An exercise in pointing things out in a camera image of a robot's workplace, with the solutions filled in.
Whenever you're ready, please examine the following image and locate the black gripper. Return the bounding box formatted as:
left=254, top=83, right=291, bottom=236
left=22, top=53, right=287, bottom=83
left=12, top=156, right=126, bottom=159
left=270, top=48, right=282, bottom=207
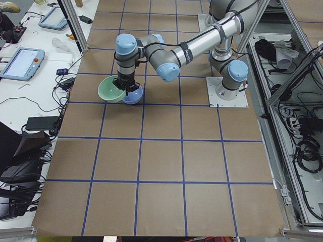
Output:
left=113, top=73, right=140, bottom=92

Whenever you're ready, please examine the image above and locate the teach pendant tablet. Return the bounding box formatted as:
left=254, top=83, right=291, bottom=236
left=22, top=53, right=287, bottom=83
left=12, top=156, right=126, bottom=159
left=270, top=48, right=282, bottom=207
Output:
left=1, top=47, right=45, bottom=81
left=38, top=6, right=68, bottom=30

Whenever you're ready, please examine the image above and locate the black power brick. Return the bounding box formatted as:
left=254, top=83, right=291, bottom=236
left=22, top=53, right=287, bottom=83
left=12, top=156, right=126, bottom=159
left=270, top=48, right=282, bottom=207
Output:
left=79, top=15, right=93, bottom=24

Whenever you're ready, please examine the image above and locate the green ceramic bowl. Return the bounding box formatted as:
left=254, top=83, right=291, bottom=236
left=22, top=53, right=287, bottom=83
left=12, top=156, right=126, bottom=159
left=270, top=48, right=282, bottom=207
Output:
left=97, top=76, right=126, bottom=103

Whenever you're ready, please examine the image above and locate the brass cylinder tool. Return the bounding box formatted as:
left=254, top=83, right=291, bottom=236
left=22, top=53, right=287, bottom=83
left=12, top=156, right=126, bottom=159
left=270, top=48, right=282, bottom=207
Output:
left=66, top=34, right=75, bottom=40

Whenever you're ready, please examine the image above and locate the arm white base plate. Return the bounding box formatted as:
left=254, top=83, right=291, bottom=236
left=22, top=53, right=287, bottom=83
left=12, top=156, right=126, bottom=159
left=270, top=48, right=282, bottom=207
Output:
left=206, top=77, right=249, bottom=108
left=197, top=14, right=214, bottom=32

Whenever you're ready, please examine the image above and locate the blue ceramic bowl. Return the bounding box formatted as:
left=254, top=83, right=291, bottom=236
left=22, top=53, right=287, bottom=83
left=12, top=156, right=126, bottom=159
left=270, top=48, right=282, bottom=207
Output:
left=122, top=86, right=143, bottom=105

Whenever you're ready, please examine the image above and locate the small blue black device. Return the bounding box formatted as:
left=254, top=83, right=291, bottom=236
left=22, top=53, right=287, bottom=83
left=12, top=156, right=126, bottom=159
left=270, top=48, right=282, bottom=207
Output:
left=56, top=68, right=69, bottom=76

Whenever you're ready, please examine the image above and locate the aluminium frame post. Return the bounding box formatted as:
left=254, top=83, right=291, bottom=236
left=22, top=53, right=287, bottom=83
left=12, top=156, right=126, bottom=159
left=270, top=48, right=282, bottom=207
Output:
left=58, top=0, right=88, bottom=53

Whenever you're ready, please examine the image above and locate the black power adapter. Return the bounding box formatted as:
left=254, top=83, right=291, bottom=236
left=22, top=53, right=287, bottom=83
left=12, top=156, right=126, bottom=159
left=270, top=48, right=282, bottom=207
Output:
left=25, top=116, right=59, bottom=131

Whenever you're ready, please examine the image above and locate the far teach pendant tablet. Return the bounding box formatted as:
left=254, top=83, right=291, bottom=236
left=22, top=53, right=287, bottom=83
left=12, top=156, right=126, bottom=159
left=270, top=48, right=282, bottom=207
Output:
left=38, top=6, right=68, bottom=30

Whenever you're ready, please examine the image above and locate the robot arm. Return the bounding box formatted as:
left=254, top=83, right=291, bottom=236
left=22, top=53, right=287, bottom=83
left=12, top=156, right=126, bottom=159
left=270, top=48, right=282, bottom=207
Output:
left=113, top=1, right=259, bottom=93

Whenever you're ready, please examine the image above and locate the near teach pendant tablet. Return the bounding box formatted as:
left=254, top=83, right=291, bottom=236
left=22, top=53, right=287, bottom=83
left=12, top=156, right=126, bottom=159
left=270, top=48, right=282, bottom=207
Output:
left=1, top=47, right=45, bottom=81

